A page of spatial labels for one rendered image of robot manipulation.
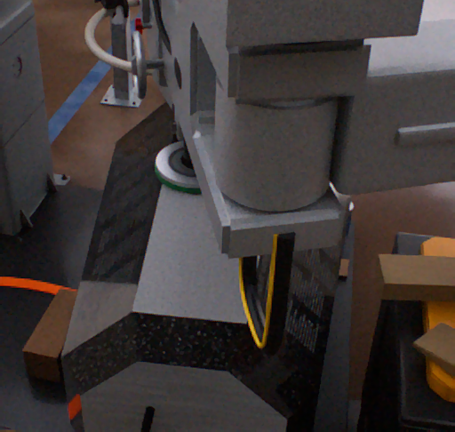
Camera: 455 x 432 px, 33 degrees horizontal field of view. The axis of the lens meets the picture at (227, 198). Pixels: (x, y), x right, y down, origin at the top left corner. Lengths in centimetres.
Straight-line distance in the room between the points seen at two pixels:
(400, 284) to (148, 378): 58
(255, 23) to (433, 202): 260
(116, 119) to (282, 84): 285
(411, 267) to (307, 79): 81
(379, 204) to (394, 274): 164
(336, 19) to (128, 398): 102
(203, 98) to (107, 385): 66
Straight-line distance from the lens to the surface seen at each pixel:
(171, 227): 182
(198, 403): 167
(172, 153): 204
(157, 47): 173
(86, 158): 358
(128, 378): 164
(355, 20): 96
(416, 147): 121
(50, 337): 254
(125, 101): 400
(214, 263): 172
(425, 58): 118
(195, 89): 137
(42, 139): 323
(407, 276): 174
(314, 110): 109
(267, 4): 91
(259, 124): 109
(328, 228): 122
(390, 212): 334
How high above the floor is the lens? 196
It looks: 36 degrees down
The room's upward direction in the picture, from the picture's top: 2 degrees clockwise
